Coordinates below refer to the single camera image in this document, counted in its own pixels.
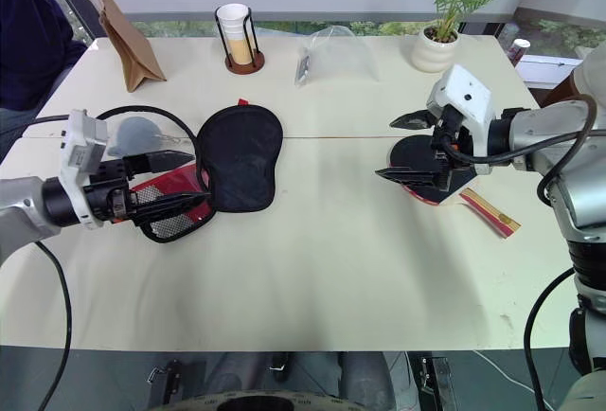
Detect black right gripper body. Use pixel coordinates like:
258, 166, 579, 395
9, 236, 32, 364
431, 106, 475, 192

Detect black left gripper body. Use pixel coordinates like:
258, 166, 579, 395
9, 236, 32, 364
84, 154, 146, 226

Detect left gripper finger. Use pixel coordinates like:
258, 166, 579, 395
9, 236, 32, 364
123, 149, 196, 177
127, 191, 212, 225

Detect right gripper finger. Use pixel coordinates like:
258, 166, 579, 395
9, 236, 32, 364
389, 108, 444, 131
375, 167, 442, 189

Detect grey white plush toy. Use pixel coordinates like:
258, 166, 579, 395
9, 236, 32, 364
107, 116, 162, 159

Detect table tennis paddle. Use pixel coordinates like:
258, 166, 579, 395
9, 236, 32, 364
387, 137, 522, 241

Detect black red paddle case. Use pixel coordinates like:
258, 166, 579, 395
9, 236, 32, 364
127, 97, 285, 245

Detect white ribbed plant pot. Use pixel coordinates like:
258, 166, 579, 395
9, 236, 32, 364
410, 26, 461, 73

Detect clear plastic bag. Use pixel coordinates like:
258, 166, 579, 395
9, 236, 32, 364
293, 26, 383, 86

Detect brown paper bag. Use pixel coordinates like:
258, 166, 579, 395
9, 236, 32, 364
63, 0, 168, 94

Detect red can white lid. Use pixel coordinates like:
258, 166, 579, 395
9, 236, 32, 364
508, 38, 531, 63

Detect paper cups in holder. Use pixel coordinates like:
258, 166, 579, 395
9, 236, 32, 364
215, 3, 266, 75

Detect white flat box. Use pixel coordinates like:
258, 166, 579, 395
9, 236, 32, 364
514, 53, 588, 84

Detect stack of paper cups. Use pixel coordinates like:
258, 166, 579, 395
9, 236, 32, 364
216, 3, 252, 64

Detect person in dark clothing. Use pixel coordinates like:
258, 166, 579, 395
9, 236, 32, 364
0, 0, 90, 161

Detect silver keychain clasp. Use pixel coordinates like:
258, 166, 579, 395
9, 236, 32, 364
153, 131, 193, 145

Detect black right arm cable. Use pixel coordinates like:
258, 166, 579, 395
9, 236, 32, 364
433, 93, 598, 411

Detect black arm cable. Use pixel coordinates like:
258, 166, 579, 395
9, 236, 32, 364
433, 93, 598, 411
0, 105, 213, 411

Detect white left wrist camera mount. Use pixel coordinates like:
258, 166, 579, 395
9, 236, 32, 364
59, 108, 113, 231

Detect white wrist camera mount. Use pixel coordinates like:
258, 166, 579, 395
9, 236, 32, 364
425, 63, 496, 176
59, 108, 113, 231

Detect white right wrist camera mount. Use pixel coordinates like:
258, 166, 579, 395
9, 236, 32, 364
425, 63, 496, 176

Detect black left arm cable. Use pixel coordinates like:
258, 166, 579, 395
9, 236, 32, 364
0, 105, 213, 411

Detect black table frame bracket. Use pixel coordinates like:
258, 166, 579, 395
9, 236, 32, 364
419, 356, 452, 411
150, 358, 184, 407

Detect thin white cable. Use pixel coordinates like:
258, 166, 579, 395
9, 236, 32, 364
472, 348, 537, 396

